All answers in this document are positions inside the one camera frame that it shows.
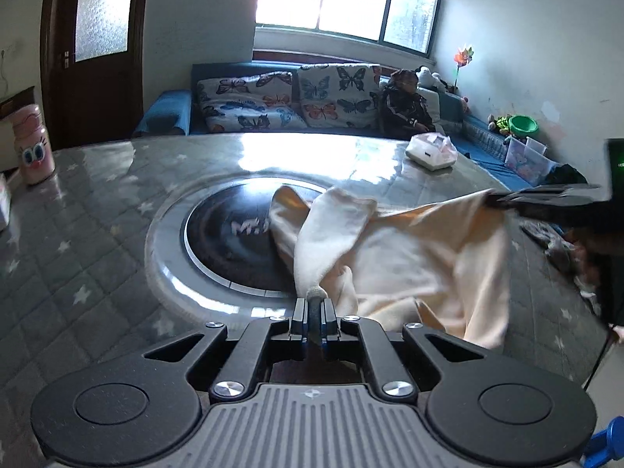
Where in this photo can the grey knitted gloves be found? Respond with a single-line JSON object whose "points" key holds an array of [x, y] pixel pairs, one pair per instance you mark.
{"points": [[570, 259]]}

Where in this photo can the clear plastic storage box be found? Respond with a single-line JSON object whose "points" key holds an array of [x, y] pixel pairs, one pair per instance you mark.
{"points": [[527, 163]]}

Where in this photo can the grey quilted star tablecloth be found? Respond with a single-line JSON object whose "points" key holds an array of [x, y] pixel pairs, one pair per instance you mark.
{"points": [[111, 336]]}

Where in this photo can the pink white tissue box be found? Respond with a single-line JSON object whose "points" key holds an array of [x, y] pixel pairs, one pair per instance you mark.
{"points": [[432, 151]]}

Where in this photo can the white plush toy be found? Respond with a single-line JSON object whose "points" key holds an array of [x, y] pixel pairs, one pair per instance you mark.
{"points": [[430, 80]]}

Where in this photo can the cream white garment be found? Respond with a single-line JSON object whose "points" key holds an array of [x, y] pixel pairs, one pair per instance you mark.
{"points": [[444, 264]]}

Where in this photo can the black bag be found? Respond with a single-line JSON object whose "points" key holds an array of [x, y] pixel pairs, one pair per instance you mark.
{"points": [[563, 175]]}

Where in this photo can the butterfly cushion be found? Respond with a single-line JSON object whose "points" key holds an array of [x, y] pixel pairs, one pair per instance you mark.
{"points": [[261, 102], [341, 96]]}

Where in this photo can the left butterfly cushion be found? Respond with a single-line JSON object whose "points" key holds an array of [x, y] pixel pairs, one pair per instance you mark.
{"points": [[261, 102]]}

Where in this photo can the green plastic bowl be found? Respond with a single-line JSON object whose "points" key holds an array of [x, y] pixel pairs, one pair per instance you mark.
{"points": [[522, 125]]}

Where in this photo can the tissue pack on table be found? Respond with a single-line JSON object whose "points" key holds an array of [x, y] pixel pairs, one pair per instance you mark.
{"points": [[5, 203]]}

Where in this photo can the dark wooden glass door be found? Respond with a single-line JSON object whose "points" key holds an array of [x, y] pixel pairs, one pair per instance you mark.
{"points": [[91, 66]]}

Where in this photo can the pink cartoon thermos bottle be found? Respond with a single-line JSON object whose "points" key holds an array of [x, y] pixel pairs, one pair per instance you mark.
{"points": [[32, 145]]}

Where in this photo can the colourful pinwheel toy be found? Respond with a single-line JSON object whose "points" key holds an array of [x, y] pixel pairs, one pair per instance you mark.
{"points": [[462, 58]]}

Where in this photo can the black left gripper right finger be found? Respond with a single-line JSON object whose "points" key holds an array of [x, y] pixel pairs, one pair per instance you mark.
{"points": [[364, 342]]}

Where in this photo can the right butterfly cushion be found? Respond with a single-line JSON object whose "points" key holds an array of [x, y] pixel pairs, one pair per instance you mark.
{"points": [[341, 96]]}

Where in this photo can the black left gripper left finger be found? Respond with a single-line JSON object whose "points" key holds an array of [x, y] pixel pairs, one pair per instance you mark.
{"points": [[264, 342]]}

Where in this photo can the person in dark jacket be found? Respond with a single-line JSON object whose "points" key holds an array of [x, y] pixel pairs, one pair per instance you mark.
{"points": [[403, 109]]}

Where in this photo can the round black induction cooktop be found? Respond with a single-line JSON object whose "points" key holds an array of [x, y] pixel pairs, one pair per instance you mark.
{"points": [[227, 236]]}

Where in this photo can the blue sofa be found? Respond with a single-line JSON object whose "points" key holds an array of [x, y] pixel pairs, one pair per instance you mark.
{"points": [[177, 112]]}

